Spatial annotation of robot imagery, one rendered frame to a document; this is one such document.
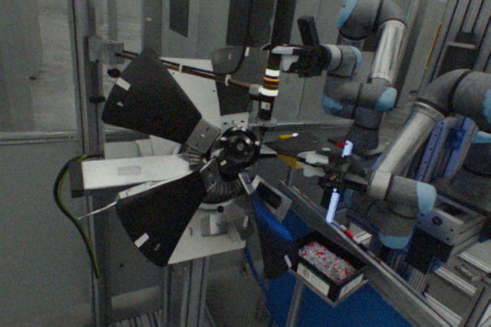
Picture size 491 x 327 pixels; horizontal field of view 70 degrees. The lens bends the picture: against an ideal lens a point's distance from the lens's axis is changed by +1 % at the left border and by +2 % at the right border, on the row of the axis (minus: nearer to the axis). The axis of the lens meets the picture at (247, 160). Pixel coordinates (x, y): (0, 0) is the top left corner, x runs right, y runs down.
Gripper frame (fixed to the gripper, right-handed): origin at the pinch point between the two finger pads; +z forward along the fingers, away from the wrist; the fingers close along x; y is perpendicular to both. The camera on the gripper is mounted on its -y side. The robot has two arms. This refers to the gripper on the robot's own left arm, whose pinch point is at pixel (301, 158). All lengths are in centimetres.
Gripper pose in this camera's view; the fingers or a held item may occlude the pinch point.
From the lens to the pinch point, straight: 104.2
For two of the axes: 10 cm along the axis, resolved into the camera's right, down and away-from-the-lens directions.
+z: -8.9, -2.8, 3.6
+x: -0.8, 8.7, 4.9
